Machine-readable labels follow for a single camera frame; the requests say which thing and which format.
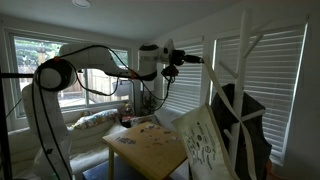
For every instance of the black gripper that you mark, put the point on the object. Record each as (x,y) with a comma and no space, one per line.
(179,57)

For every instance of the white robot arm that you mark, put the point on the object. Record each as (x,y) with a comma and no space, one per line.
(56,81)

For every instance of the white coat hanger stand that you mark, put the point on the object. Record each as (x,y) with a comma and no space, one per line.
(245,48)

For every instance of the dark hanging jacket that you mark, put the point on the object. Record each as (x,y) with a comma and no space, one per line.
(261,147)

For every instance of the white window blinds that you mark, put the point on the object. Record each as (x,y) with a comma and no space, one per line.
(271,77)

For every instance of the wooden table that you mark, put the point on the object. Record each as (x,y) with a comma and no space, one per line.
(151,149)

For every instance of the floral patterned cushion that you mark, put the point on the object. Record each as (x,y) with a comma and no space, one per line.
(95,119)

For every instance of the round ceiling light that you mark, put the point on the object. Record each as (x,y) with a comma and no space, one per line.
(82,3)

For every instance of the black tripod pole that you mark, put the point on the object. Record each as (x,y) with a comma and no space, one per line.
(4,142)

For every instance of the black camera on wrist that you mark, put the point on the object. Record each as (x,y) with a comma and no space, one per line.
(170,71)

